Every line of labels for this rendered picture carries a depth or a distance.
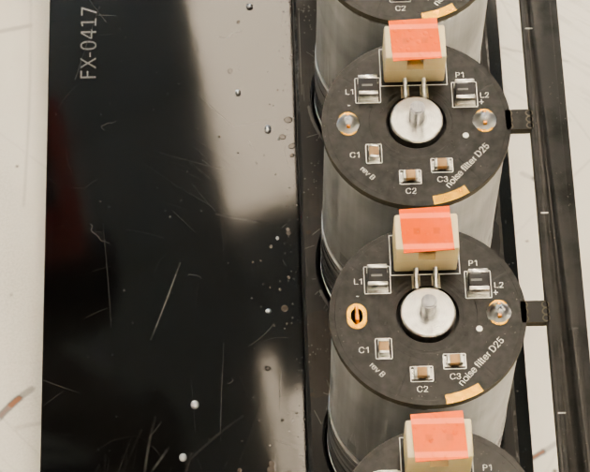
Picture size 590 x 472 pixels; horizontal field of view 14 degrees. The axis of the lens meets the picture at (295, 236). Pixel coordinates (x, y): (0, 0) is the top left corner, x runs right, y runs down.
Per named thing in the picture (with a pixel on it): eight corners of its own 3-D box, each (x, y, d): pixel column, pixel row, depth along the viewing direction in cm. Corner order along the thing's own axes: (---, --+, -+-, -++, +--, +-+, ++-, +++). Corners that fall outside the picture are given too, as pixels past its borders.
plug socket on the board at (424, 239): (394, 290, 30) (396, 268, 30) (391, 231, 31) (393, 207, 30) (457, 289, 30) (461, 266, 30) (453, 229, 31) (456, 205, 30)
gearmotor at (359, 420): (329, 543, 34) (334, 403, 30) (323, 385, 35) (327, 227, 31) (500, 538, 34) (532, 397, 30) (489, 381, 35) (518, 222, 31)
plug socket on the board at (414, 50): (384, 100, 32) (386, 74, 31) (381, 45, 32) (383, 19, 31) (445, 99, 32) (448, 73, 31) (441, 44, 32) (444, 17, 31)
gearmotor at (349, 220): (322, 363, 35) (326, 202, 31) (317, 217, 37) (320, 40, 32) (487, 360, 35) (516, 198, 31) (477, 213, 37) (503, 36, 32)
